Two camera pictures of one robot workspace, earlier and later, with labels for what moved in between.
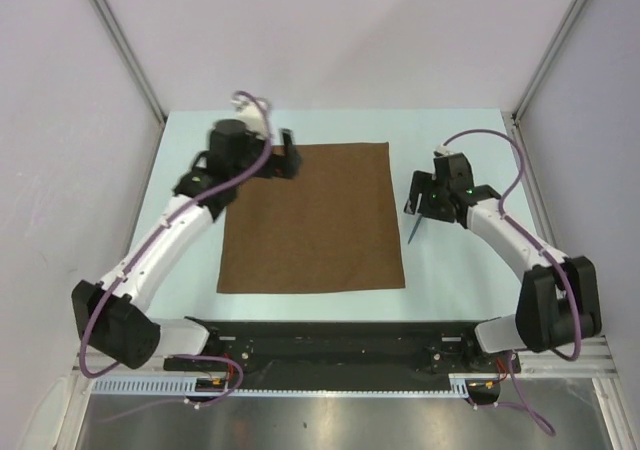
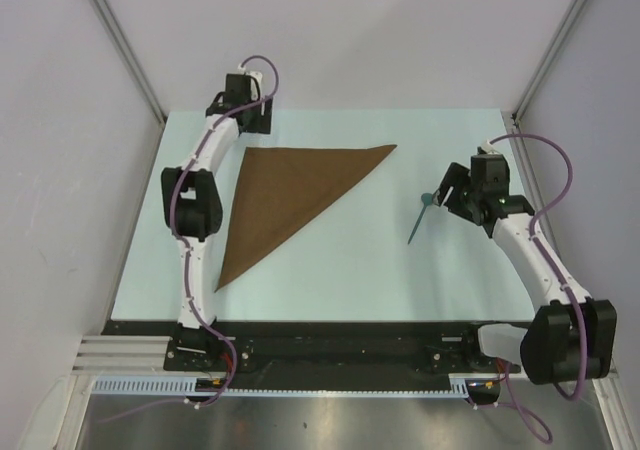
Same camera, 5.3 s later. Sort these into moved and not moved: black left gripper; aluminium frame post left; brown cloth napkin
Moved: black left gripper; brown cloth napkin
Not moved: aluminium frame post left
